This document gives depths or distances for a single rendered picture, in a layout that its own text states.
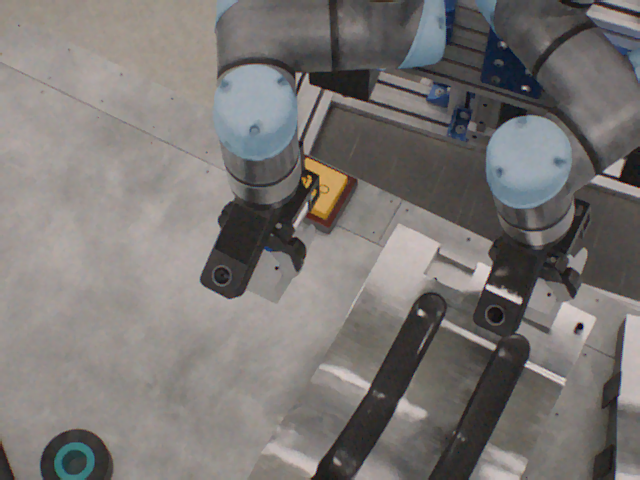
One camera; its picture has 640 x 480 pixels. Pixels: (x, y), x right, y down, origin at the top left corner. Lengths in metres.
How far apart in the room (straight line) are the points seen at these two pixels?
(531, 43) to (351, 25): 0.17
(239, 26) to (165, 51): 1.52
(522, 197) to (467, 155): 1.21
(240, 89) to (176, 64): 1.56
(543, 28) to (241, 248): 0.38
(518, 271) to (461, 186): 1.03
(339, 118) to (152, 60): 0.51
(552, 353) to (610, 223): 0.86
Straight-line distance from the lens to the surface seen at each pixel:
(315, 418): 1.46
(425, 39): 1.23
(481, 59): 1.81
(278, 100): 1.16
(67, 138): 1.75
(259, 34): 1.22
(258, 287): 1.49
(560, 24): 1.23
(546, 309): 1.47
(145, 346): 1.62
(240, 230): 1.32
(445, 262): 1.57
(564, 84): 1.22
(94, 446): 1.55
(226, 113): 1.16
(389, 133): 2.39
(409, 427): 1.48
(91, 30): 2.80
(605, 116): 1.19
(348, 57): 1.24
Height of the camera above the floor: 2.31
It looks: 66 degrees down
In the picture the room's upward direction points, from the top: 2 degrees counter-clockwise
